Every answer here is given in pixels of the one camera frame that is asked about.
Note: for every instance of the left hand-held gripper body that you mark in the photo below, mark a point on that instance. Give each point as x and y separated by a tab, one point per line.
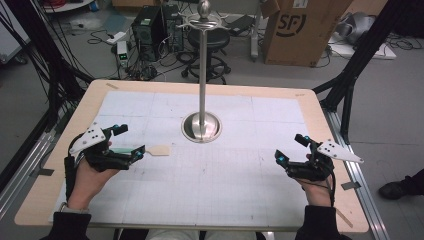
91	137

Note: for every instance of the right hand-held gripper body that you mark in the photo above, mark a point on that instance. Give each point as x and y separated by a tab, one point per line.
316	166

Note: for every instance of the stainless steel utensil stand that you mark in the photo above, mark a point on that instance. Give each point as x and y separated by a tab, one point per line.
202	83

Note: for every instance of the person's right hand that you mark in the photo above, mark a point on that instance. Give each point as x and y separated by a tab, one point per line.
316	193

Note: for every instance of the person's left hand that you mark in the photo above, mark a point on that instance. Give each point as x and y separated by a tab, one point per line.
85	185

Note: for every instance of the grey tape piece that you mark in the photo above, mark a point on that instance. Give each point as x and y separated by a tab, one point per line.
42	172
350	185

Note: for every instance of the beige masking tape piece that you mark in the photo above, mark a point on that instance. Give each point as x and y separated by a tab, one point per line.
299	95
112	86

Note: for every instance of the white grid mat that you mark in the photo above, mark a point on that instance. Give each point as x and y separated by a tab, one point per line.
216	183

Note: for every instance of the white device with green light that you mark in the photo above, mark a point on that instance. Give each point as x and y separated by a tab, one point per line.
122	50

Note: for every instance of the white power strip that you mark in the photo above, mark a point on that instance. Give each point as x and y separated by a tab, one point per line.
116	37

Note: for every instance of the large cardboard box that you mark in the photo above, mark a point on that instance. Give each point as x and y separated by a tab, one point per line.
300	43

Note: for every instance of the wide black computer tower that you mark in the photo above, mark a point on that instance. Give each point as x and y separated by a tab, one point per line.
146	36

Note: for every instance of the white table leg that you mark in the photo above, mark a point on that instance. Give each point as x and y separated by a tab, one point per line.
255	40

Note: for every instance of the narrow black computer tower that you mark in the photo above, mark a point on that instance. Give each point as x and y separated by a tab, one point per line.
173	26

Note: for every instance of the white floor board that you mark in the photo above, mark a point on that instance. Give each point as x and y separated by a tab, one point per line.
383	53

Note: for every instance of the grey plastic bag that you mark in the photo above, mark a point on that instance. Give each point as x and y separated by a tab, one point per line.
356	26

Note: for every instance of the black flat laptop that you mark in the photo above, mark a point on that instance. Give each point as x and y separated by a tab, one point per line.
241	25

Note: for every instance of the black round stool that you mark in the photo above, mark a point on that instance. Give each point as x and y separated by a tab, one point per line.
217	40

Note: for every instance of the white round table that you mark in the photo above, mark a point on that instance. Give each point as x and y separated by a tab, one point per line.
66	7

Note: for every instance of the aluminium rail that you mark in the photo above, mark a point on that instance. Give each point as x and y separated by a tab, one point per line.
20	176
363	186

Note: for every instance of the black metal frame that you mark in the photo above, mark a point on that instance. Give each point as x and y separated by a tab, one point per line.
366	43
36	33

